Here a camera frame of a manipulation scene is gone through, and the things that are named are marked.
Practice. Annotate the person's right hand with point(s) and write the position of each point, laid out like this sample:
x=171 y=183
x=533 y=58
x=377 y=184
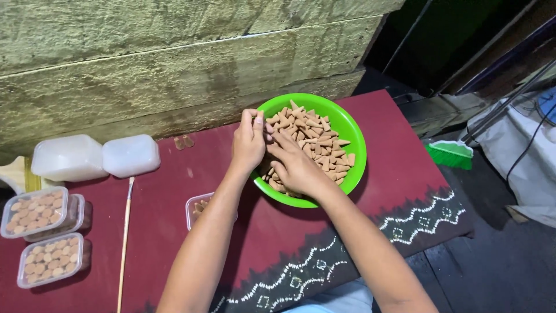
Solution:
x=299 y=169

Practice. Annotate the person's left hand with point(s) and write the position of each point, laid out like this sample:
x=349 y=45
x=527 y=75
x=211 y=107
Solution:
x=247 y=145

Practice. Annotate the pile of brown incense cones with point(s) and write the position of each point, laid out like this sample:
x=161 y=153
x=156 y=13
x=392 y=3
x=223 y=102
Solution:
x=321 y=143

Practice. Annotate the loose brown incense cone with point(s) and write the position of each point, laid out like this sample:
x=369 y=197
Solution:
x=188 y=141
x=179 y=143

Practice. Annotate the green plastic bowl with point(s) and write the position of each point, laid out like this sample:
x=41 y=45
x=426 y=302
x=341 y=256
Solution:
x=347 y=126

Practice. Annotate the maroon cloth with white pattern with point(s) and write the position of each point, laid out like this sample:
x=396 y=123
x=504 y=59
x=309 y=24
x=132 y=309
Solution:
x=282 y=234

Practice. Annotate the clear plastic container few cones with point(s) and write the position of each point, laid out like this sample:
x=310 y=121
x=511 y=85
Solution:
x=195 y=213

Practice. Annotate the person's light blue clothing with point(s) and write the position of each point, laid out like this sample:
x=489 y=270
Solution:
x=339 y=300

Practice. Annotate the thin wooden stick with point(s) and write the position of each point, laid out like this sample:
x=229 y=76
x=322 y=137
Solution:
x=125 y=243

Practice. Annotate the clear container full of cones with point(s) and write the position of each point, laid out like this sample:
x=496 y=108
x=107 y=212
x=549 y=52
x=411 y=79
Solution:
x=51 y=260
x=34 y=211
x=78 y=217

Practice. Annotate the white cloth cover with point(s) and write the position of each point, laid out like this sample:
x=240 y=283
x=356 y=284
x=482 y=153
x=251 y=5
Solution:
x=527 y=182

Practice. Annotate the pale wooden board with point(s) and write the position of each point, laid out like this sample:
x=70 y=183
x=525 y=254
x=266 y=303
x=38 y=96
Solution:
x=15 y=171

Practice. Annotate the dark purple beam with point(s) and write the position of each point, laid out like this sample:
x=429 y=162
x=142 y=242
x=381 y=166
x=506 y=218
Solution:
x=512 y=56

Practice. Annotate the blue round object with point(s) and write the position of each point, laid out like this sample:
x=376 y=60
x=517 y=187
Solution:
x=548 y=104

